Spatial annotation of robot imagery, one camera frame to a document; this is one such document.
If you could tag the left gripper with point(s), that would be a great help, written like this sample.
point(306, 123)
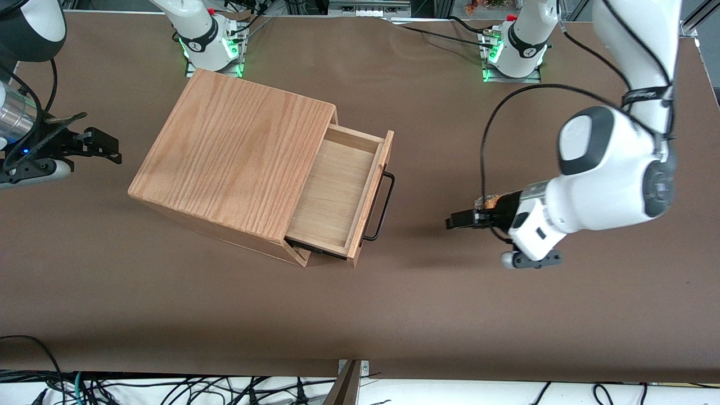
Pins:
point(504, 206)

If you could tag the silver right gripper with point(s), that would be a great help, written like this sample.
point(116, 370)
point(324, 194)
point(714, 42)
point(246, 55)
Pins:
point(49, 140)

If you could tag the wooden drawer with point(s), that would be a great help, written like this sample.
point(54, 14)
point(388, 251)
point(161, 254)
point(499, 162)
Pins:
point(332, 191)

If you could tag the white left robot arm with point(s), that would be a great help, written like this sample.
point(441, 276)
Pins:
point(613, 185)

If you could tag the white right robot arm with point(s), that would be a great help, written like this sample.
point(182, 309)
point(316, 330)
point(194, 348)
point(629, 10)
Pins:
point(197, 28)

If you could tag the light wooden drawer cabinet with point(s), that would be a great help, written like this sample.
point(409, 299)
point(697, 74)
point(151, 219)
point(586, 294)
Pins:
point(225, 152)

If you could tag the brown table cover sheet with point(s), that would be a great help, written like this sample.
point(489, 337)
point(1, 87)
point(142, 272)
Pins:
point(450, 315)

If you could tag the orange background objects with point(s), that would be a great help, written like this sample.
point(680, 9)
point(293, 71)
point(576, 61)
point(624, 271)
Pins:
point(484, 5)

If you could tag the grey background device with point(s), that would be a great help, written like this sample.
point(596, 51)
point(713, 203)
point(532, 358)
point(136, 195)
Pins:
point(368, 7)

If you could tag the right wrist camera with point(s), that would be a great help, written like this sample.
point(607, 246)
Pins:
point(39, 170)

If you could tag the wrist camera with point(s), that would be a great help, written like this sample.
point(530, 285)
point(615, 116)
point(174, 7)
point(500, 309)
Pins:
point(39, 170)
point(531, 260)

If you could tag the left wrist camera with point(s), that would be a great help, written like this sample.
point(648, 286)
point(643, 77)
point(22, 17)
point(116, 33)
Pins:
point(531, 260)

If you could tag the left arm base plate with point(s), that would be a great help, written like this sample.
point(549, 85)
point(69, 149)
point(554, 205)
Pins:
point(514, 79)

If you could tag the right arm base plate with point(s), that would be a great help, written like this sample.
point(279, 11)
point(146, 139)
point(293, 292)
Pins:
point(225, 71)

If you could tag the silver metal bracket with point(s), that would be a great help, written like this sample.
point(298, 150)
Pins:
point(364, 367)

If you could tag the dark slanted post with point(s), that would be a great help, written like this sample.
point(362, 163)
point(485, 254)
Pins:
point(343, 391)

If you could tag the aluminium frame profile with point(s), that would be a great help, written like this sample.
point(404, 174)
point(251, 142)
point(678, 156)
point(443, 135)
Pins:
point(694, 19)

